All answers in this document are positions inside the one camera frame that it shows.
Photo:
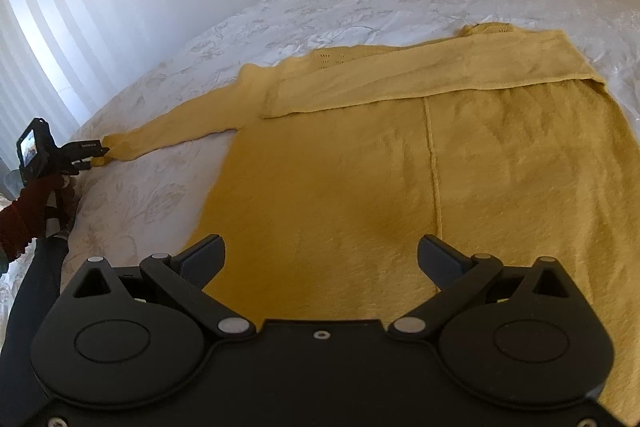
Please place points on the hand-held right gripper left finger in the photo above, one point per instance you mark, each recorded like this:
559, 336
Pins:
200, 259

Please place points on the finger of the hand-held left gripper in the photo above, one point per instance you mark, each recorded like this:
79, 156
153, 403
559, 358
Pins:
101, 151

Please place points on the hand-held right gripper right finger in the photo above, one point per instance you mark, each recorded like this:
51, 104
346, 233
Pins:
442, 259

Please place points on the yellow knitted sweater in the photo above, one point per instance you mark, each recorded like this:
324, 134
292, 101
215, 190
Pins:
380, 167

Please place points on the person's left forearm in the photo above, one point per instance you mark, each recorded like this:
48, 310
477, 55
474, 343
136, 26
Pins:
25, 212

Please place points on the white striped curtain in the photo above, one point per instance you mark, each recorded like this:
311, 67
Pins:
30, 72

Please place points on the person's leg in black trousers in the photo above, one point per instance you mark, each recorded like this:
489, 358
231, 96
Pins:
30, 307

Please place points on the white patterned bedspread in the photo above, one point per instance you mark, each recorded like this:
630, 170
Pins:
310, 17

